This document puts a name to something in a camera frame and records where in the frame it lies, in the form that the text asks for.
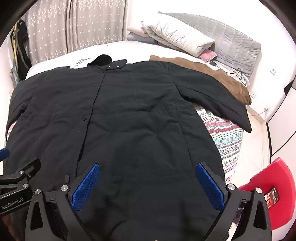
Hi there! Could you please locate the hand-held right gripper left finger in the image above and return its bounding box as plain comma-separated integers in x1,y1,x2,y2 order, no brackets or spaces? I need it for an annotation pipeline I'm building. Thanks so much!
25,163,101,241

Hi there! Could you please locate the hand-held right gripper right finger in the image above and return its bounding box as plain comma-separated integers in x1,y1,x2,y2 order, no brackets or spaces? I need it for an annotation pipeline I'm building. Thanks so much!
195,162,273,241

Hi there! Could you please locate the black fleece garment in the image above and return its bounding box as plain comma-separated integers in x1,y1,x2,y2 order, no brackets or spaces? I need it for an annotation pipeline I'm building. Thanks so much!
5,54,252,241

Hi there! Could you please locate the patterned knit-print blanket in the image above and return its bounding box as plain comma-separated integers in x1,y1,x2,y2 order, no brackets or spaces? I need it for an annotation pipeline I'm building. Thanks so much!
6,103,244,186

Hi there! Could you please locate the smartphone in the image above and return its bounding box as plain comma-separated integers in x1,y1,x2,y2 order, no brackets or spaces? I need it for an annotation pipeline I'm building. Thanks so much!
264,186,280,210

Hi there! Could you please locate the white panelled wardrobe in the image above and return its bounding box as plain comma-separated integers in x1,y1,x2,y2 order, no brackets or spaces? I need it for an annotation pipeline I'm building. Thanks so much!
266,76,296,163

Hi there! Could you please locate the black backpack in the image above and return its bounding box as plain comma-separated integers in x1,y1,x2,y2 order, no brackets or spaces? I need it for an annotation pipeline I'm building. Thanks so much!
10,20,33,81

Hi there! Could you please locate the brown blanket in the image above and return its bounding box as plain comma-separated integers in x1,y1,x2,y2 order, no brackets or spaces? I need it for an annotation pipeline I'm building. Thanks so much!
149,54,252,106

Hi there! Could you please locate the bed with white sheet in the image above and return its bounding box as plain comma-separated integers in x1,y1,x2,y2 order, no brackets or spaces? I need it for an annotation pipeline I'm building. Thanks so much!
25,40,251,93

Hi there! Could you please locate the pink velvet pillow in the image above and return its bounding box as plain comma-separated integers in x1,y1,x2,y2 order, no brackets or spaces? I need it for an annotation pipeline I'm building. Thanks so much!
199,49,218,62

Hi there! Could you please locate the grey patterned curtain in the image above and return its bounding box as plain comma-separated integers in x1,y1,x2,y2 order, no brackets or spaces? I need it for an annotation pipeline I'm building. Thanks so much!
24,0,129,65

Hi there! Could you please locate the grey padded headboard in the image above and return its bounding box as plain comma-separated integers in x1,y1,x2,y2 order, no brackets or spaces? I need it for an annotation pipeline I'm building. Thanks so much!
158,11,262,78

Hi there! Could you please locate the white pillow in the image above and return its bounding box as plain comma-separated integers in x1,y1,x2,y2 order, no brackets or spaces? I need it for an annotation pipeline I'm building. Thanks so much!
141,20,215,58

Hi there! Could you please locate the black charger cable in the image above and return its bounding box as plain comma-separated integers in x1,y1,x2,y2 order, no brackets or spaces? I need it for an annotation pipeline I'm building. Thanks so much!
215,64,247,86

